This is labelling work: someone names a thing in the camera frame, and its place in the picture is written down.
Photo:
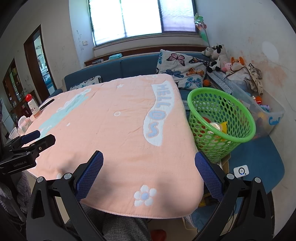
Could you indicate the blue sofa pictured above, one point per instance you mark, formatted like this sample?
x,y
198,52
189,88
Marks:
x,y
134,66

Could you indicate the orange toy ball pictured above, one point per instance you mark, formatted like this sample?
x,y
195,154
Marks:
x,y
206,82

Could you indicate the pink printed blanket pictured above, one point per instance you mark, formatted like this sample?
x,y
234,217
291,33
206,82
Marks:
x,y
115,139

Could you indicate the small white device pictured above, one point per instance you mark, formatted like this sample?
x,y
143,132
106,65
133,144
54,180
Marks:
x,y
241,171

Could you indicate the butterfly print pillow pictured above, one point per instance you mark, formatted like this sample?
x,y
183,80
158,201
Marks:
x,y
180,67

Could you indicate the colourful pinwheel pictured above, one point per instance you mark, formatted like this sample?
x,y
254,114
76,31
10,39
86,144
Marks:
x,y
200,23

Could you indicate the white bottle with red cap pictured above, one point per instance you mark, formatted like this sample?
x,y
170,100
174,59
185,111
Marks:
x,y
33,106

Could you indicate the black remote control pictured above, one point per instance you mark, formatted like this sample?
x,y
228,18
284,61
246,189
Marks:
x,y
46,104

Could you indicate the blue floor mat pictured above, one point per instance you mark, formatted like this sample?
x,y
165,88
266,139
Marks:
x,y
261,157

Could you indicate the striped cushion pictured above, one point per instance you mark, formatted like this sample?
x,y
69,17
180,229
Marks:
x,y
219,81

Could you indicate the window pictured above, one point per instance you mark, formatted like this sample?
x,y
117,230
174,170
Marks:
x,y
138,20

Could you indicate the person's left hand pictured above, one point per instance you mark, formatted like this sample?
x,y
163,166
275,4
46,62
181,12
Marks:
x,y
24,192

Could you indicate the clear plastic cup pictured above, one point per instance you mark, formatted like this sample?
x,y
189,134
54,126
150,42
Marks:
x,y
215,128

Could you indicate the black and white cow plush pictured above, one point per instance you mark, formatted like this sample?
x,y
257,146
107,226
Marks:
x,y
218,58

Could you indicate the small patterned pillow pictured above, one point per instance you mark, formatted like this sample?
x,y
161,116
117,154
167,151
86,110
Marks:
x,y
85,82

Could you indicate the grey koala plush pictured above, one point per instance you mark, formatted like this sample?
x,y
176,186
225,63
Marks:
x,y
207,51

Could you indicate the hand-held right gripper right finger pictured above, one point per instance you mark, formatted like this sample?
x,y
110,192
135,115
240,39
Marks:
x,y
208,176

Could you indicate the orange fox plush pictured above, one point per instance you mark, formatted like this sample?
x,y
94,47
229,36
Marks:
x,y
237,63

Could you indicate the teal wet wipes pack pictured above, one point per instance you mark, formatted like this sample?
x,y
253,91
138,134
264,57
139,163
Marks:
x,y
115,56

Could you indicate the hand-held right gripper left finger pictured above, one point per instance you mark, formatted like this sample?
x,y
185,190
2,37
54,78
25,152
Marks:
x,y
90,176

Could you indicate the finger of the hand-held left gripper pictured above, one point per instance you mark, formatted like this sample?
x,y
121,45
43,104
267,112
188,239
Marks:
x,y
41,143
31,136

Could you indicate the dark wooden cabinet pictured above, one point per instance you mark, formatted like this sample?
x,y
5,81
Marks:
x,y
13,92

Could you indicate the pink plush toy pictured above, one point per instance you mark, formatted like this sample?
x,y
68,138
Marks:
x,y
227,67

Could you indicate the clear plastic storage bin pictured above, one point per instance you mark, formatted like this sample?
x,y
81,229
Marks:
x,y
272,118

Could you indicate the person's grey checked trousers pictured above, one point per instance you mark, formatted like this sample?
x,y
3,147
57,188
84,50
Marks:
x,y
124,227

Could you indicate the green plastic basket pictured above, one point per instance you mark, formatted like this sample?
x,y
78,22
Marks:
x,y
231,109

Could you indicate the flat box on sill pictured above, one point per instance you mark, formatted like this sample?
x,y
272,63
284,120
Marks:
x,y
97,61

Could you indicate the clear drinking cup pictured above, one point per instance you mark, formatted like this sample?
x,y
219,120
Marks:
x,y
13,134

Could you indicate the red drink can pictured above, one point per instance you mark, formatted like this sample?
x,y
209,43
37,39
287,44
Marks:
x,y
205,120

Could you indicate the brown door frame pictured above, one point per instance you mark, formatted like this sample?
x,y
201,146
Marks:
x,y
29,60

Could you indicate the beige patterned cloth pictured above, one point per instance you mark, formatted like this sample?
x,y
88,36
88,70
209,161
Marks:
x,y
255,78

